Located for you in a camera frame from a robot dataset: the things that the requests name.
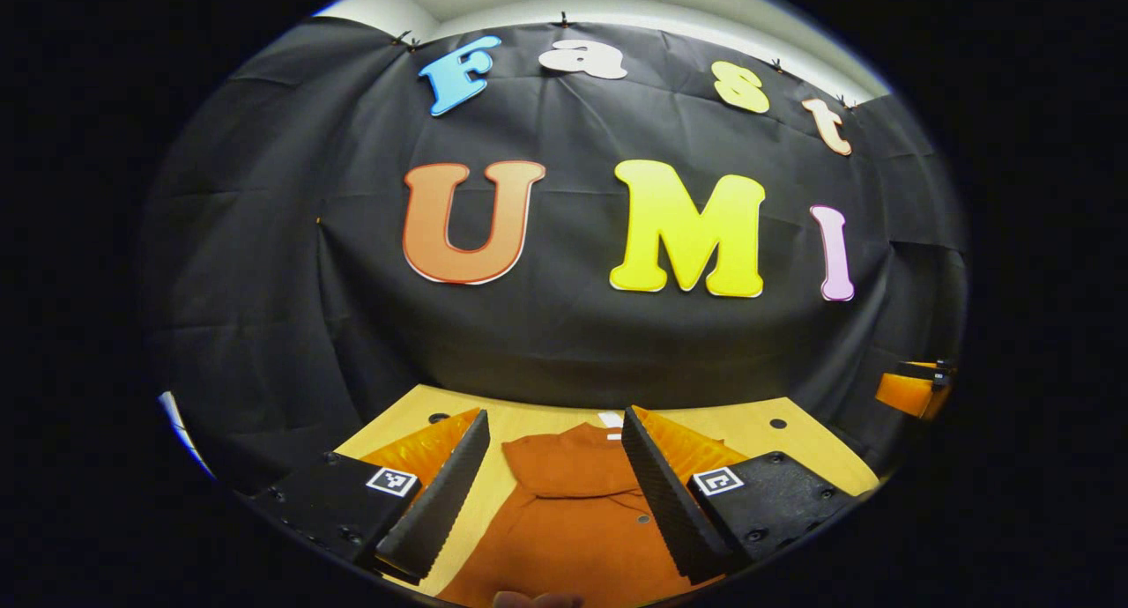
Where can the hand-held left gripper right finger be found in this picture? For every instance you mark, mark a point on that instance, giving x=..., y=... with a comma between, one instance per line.
x=661, y=502

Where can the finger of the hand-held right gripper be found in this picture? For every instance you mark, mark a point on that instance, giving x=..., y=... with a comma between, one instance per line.
x=925, y=372

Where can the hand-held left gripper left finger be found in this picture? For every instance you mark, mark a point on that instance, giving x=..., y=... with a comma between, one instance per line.
x=441, y=502

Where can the orange long-sleeved shirt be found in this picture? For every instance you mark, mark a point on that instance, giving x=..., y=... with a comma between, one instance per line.
x=564, y=529

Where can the black backdrop cloth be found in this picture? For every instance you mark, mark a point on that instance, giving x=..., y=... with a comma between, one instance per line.
x=564, y=344

